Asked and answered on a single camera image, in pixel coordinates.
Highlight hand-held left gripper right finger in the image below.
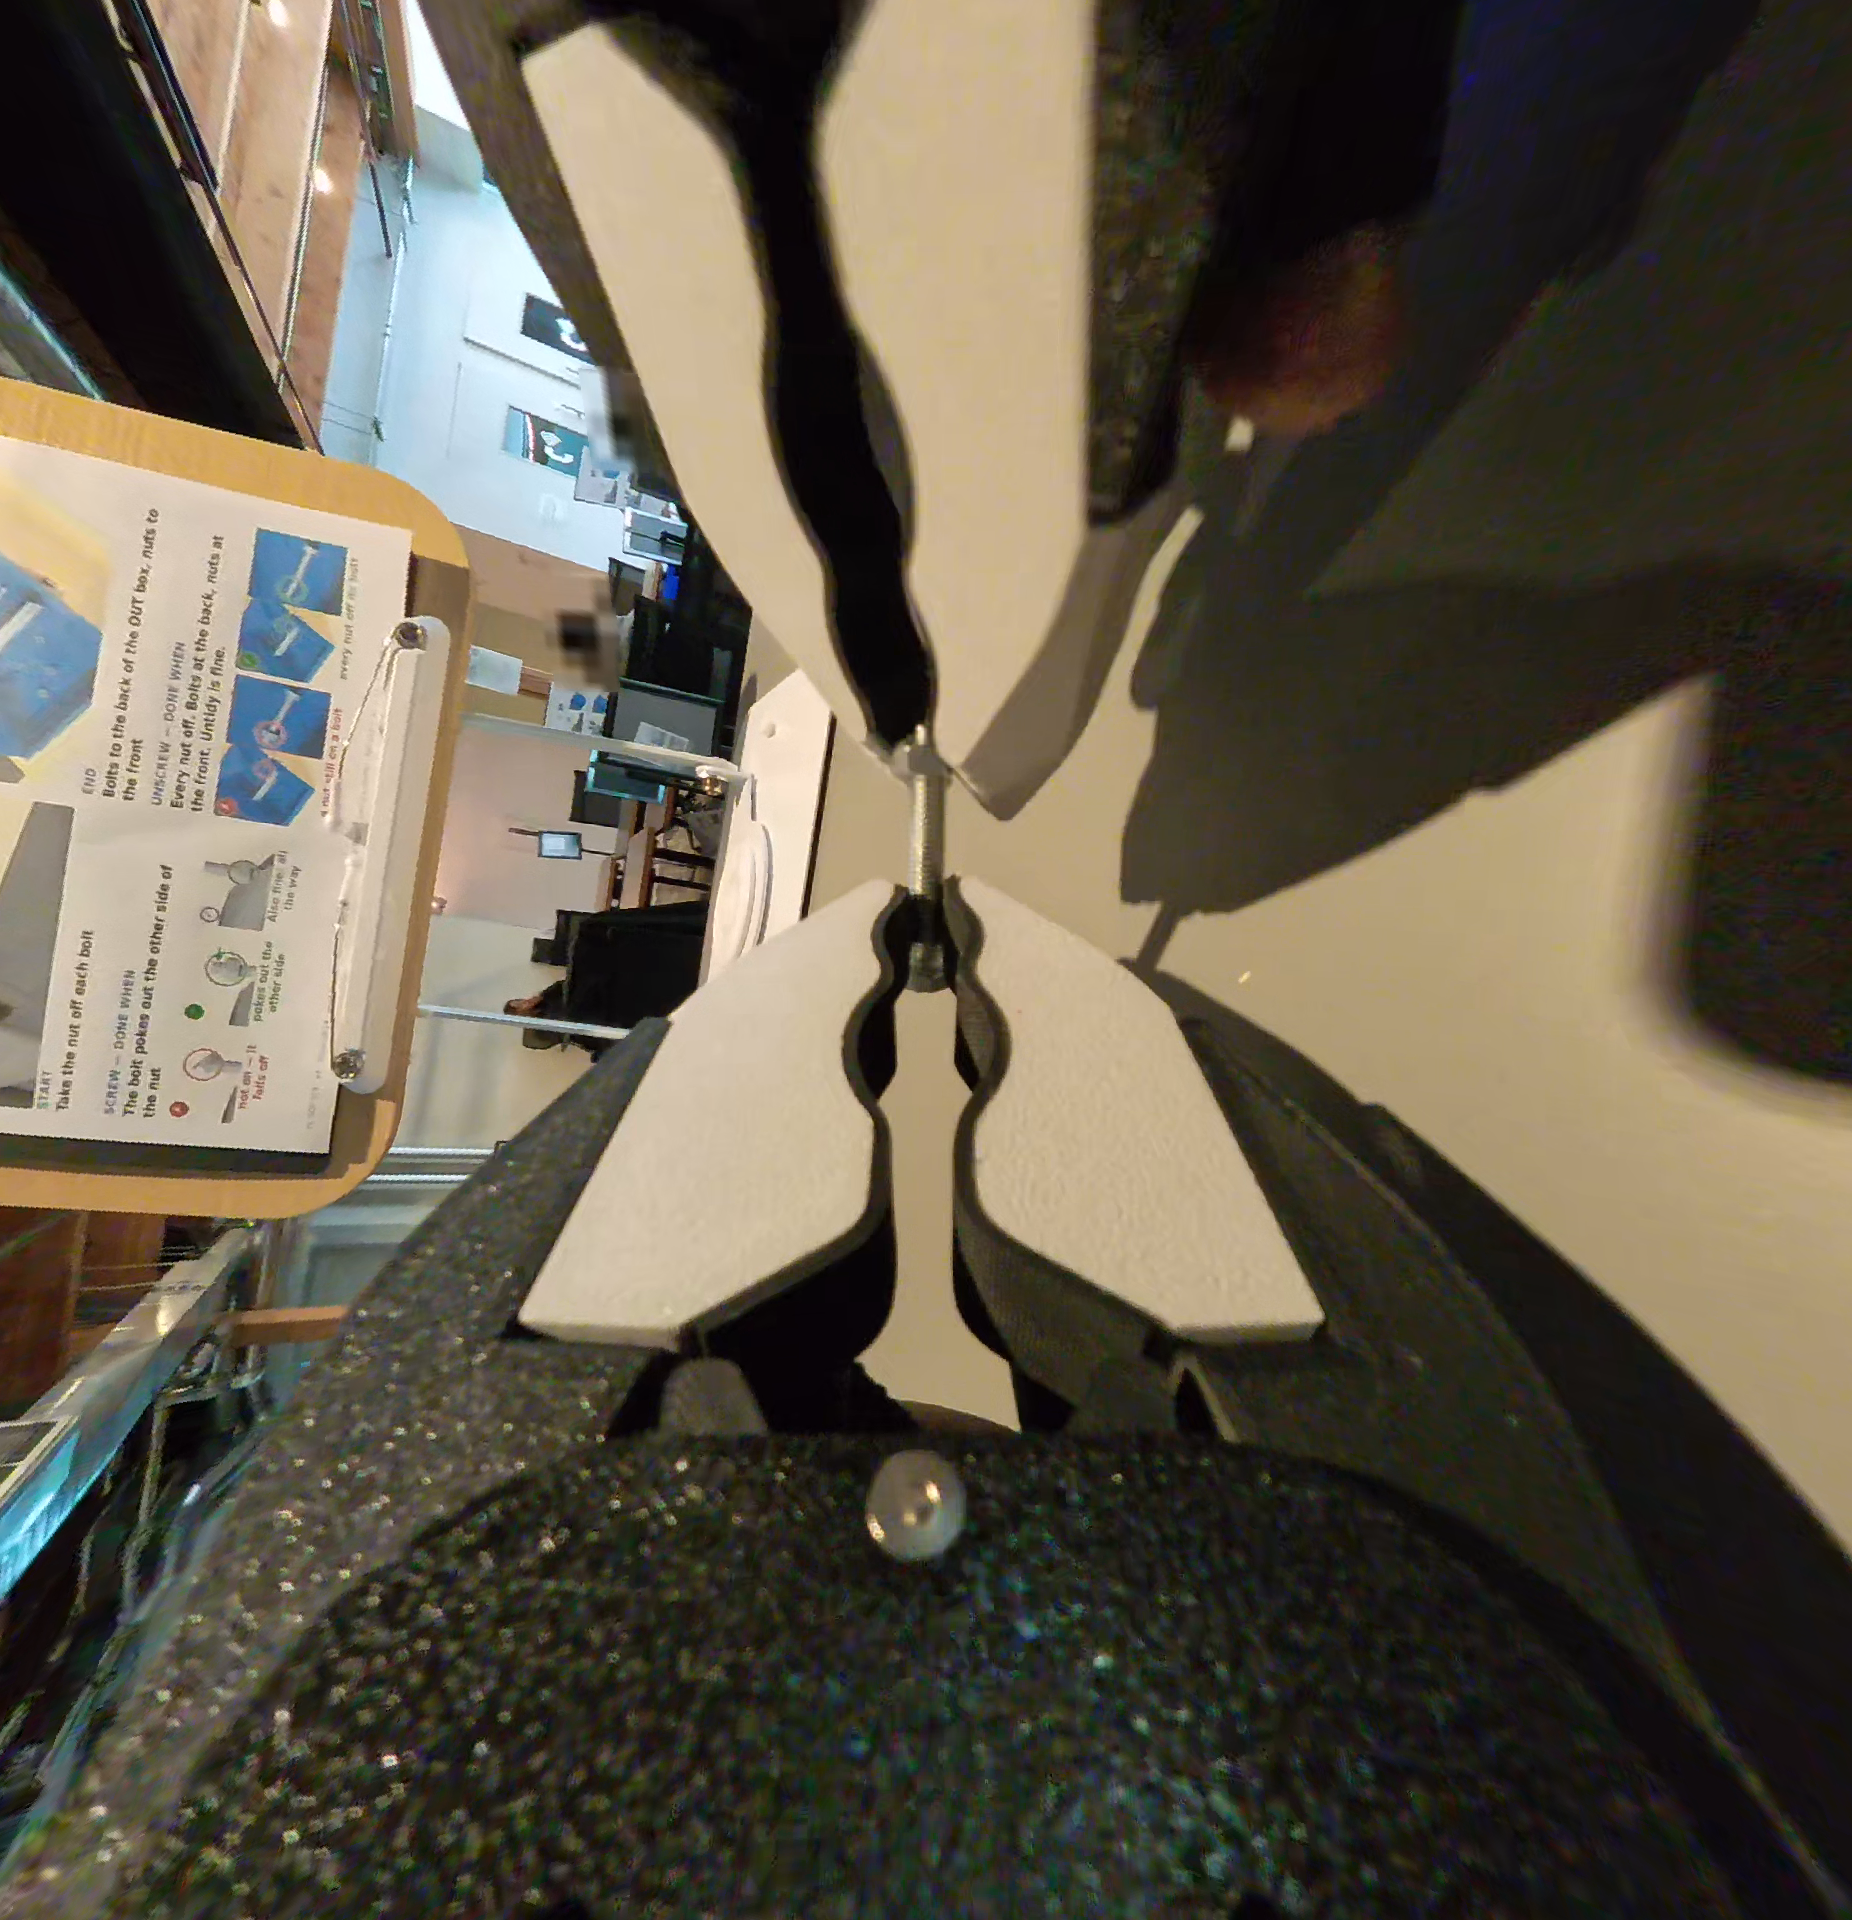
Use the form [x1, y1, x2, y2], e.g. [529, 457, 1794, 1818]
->
[948, 874, 1330, 1435]

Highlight small black monitor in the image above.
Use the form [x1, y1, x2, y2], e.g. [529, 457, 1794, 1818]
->
[584, 680, 722, 825]

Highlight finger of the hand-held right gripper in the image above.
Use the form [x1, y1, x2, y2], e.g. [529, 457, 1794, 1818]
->
[519, 12, 944, 751]
[814, 0, 1213, 823]

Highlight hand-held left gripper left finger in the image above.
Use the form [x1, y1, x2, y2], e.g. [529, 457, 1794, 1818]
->
[519, 880, 903, 1435]

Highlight white clamp bar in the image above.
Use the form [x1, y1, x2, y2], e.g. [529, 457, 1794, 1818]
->
[330, 616, 452, 1098]

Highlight silver bolt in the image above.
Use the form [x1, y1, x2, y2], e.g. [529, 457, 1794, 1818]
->
[895, 771, 959, 995]

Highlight person's right hand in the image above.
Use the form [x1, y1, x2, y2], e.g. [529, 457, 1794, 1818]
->
[1183, 0, 1470, 442]

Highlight white base board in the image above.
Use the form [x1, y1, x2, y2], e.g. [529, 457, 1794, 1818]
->
[708, 671, 838, 993]

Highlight large black screen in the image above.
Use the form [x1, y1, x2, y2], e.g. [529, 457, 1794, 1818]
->
[0, 0, 320, 452]

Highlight printed instruction sheet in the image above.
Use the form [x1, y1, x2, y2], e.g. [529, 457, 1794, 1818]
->
[0, 427, 414, 1157]

